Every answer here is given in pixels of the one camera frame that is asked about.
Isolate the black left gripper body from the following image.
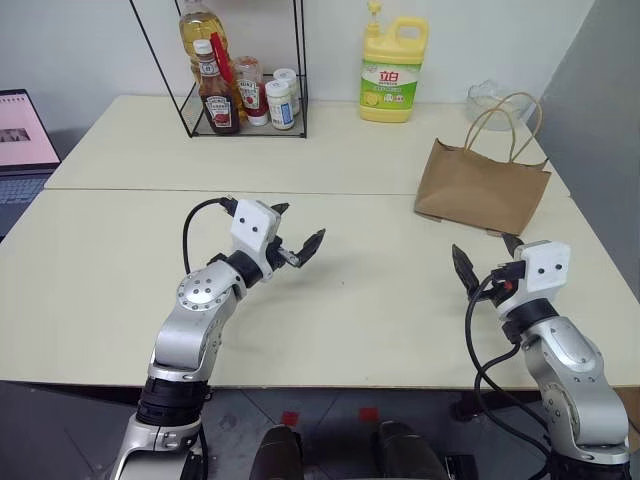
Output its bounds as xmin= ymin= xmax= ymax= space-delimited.
xmin=266 ymin=233 xmax=302 ymax=272

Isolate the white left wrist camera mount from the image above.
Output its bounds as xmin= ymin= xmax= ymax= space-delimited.
xmin=229 ymin=198 xmax=282 ymax=280

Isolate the black wire rack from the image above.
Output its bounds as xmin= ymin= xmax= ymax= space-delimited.
xmin=128 ymin=0 xmax=310 ymax=140

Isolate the brown paper bag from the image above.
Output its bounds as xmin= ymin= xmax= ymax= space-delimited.
xmin=413 ymin=91 xmax=553 ymax=237

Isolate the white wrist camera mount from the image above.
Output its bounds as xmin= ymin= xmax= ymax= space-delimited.
xmin=229 ymin=198 xmax=282 ymax=280
xmin=497 ymin=240 xmax=572 ymax=319

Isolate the white spice jar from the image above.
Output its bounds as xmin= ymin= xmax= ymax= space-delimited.
xmin=272 ymin=66 xmax=301 ymax=116
xmin=264 ymin=79 xmax=295 ymax=131

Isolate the dark rounded shape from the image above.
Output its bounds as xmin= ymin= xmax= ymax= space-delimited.
xmin=255 ymin=423 xmax=305 ymax=480
xmin=375 ymin=420 xmax=451 ymax=480

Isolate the clear glass bowl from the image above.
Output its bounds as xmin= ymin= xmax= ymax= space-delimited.
xmin=467 ymin=79 xmax=534 ymax=132

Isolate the yellow detergent bottle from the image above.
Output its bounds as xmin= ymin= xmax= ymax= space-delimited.
xmin=358 ymin=0 xmax=430 ymax=123

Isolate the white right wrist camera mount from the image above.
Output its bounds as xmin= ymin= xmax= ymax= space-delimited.
xmin=497 ymin=240 xmax=572 ymax=319

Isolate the cooking oil bottle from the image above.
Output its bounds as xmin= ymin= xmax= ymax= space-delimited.
xmin=178 ymin=0 xmax=249 ymax=126

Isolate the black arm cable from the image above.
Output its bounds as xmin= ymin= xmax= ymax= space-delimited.
xmin=464 ymin=279 xmax=556 ymax=480
xmin=181 ymin=197 xmax=240 ymax=480

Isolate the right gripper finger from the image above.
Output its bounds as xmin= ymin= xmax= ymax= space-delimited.
xmin=451 ymin=243 xmax=481 ymax=301
xmin=501 ymin=233 xmax=525 ymax=263

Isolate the red plastic utensil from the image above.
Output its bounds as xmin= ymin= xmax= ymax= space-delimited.
xmin=209 ymin=32 xmax=237 ymax=86

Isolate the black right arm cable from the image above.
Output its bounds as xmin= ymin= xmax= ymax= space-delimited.
xmin=464 ymin=279 xmax=556 ymax=480

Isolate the brown cardboard piece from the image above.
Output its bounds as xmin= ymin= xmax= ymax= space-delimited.
xmin=617 ymin=388 xmax=640 ymax=421

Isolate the open laptop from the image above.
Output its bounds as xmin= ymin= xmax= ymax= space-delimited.
xmin=0 ymin=88 xmax=62 ymax=241

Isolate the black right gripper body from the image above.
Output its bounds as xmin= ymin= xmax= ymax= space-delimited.
xmin=474 ymin=259 xmax=525 ymax=308

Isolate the dark ketchup bottle white cap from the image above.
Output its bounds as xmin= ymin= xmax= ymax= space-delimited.
xmin=192 ymin=39 xmax=242 ymax=136

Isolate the red squeeze ketchup bottle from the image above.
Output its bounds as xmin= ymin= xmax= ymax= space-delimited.
xmin=233 ymin=55 xmax=270 ymax=127

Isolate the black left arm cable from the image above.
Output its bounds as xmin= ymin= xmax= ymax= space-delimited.
xmin=181 ymin=197 xmax=240 ymax=480

